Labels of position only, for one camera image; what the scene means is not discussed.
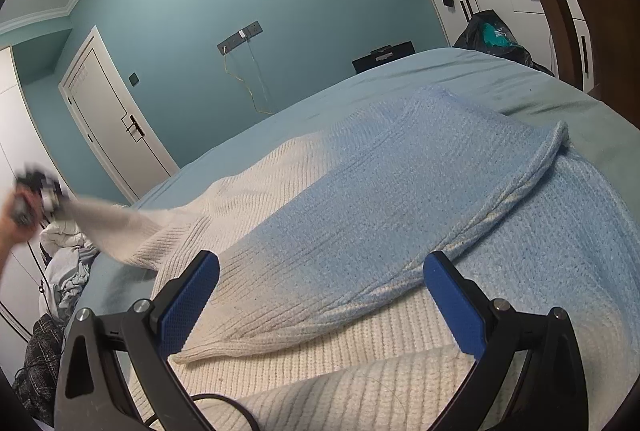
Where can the white and blue knit sweater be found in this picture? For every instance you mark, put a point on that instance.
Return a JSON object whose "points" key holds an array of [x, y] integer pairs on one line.
{"points": [[400, 211]]}

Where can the dark wall switch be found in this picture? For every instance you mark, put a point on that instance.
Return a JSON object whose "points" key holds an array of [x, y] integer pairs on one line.
{"points": [[133, 78]]}

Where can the person's left hand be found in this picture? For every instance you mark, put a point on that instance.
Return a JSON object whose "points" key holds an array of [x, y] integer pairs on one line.
{"points": [[17, 223]]}

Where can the white door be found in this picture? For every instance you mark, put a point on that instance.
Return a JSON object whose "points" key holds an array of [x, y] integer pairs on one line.
{"points": [[105, 121]]}

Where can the brown wooden chair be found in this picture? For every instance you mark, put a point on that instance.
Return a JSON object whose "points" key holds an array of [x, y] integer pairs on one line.
{"points": [[555, 1]]}

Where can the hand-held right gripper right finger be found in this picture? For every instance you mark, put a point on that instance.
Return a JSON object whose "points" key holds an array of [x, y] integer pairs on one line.
{"points": [[457, 311]]}

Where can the white wardrobe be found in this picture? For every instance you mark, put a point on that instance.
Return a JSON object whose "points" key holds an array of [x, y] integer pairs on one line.
{"points": [[10, 121]]}

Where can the black flat case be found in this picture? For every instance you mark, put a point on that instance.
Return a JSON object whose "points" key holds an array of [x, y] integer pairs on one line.
{"points": [[382, 57]]}

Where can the grey striped clothes pile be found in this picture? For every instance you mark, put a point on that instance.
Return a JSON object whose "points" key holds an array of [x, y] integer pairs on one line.
{"points": [[70, 281]]}

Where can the dark wall socket panel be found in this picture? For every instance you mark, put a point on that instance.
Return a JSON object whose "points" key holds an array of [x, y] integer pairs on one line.
{"points": [[252, 31]]}

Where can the black garbage bag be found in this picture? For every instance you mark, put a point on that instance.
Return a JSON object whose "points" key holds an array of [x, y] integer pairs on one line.
{"points": [[470, 33]]}

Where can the light blue bed sheet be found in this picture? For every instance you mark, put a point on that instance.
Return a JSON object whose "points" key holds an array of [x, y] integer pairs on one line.
{"points": [[450, 71]]}

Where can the dark checked cloth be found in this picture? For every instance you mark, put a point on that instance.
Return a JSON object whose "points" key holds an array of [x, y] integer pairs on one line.
{"points": [[37, 361]]}

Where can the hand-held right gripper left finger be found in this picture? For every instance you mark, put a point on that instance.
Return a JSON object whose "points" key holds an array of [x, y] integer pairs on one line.
{"points": [[187, 306]]}

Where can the teal packet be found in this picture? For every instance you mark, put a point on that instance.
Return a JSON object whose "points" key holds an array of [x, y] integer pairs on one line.
{"points": [[497, 36]]}

